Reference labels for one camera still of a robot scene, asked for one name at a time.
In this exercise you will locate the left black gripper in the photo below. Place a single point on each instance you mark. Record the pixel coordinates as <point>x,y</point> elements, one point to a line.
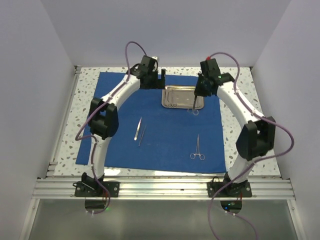
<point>159,83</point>

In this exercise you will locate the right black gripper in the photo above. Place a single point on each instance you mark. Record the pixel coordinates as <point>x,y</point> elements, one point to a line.
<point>197,91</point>

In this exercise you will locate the broad steel tweezers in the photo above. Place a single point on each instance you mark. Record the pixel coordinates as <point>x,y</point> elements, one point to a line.
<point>138,129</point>

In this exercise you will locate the steel hemostat forceps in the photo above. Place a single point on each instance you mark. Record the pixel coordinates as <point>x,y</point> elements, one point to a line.
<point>197,151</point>

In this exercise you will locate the blue surgical drape cloth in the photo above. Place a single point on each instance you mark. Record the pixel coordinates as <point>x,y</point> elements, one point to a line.
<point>170,136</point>

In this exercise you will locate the fine steel tweezers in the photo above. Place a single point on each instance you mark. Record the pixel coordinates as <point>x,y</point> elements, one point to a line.
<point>142,135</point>

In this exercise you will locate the steel scissors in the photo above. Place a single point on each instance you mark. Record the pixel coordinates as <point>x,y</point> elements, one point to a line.
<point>193,111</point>

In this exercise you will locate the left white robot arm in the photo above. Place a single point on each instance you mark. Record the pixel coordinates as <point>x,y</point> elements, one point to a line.
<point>103,120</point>

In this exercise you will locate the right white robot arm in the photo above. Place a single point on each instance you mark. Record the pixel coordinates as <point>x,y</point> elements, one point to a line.
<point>257,134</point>

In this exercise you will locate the stainless steel instrument tray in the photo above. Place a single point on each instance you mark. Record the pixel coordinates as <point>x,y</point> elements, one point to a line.
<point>182,95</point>

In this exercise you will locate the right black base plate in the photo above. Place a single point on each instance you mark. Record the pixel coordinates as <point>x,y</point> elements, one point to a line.
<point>232,191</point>

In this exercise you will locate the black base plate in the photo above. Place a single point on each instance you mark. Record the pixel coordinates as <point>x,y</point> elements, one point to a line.
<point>232,191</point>
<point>81,190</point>

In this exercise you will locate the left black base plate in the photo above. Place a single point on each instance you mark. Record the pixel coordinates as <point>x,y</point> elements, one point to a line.
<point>81,190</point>

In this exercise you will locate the aluminium mounting rail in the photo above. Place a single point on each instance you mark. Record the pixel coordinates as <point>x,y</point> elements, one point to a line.
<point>163,188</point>

